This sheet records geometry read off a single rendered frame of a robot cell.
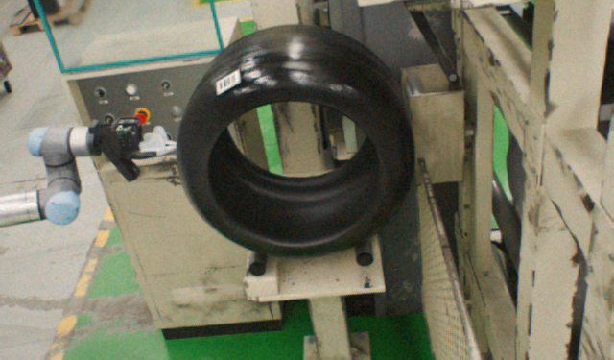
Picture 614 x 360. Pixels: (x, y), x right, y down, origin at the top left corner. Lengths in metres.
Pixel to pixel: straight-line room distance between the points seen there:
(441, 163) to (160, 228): 1.11
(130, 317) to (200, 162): 1.66
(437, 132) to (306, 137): 0.38
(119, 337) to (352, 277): 1.49
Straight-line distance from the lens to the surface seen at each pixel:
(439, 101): 1.66
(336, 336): 2.30
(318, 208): 1.72
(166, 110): 2.10
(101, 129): 1.52
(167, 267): 2.44
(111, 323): 2.96
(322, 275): 1.66
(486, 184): 1.85
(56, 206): 1.48
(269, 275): 1.61
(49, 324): 3.12
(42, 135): 1.58
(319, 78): 1.27
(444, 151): 1.74
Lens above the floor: 1.93
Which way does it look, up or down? 30 degrees down
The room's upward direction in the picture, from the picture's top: 9 degrees counter-clockwise
